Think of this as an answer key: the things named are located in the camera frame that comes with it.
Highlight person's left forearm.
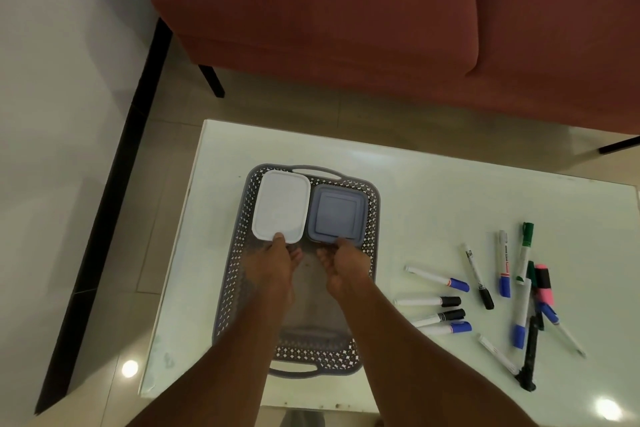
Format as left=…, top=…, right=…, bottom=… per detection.
left=125, top=286, right=301, bottom=427

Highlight white marker green cap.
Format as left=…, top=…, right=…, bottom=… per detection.
left=515, top=222, right=535, bottom=285

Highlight black baseboard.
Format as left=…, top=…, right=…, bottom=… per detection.
left=33, top=16, right=173, bottom=416

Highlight person's right hand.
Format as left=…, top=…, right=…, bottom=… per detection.
left=315, top=237, right=376, bottom=300

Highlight white marker black cap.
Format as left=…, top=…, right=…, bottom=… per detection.
left=393, top=296, right=463, bottom=309
left=461, top=242, right=495, bottom=311
left=476, top=334, right=522, bottom=376
left=409, top=309, right=467, bottom=328

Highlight red label marker blue cap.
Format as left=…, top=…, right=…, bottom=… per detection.
left=496, top=230, right=513, bottom=299

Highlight person's left hand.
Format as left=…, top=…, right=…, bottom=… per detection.
left=243, top=234, right=303, bottom=292

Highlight white table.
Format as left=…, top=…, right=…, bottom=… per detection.
left=139, top=119, right=640, bottom=415

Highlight grey perforated plastic basket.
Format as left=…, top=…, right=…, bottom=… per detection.
left=211, top=163, right=382, bottom=381

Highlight teal box with white lid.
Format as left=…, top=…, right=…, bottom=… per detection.
left=251, top=169, right=313, bottom=245

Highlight black pen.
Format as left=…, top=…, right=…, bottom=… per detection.
left=516, top=315, right=541, bottom=392

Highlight blue-grey plastic box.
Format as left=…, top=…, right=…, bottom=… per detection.
left=305, top=185, right=369, bottom=246

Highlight red fabric sofa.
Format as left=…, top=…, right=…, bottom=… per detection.
left=151, top=0, right=640, bottom=156

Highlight person's grey trousers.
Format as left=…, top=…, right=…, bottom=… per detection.
left=279, top=409, right=313, bottom=427

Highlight person's right forearm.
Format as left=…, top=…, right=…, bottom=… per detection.
left=335, top=279, right=539, bottom=427

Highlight pink highlighter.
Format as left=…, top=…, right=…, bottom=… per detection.
left=533, top=264, right=557, bottom=308

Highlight slim white marker blue cap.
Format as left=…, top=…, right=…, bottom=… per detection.
left=539, top=302, right=588, bottom=359

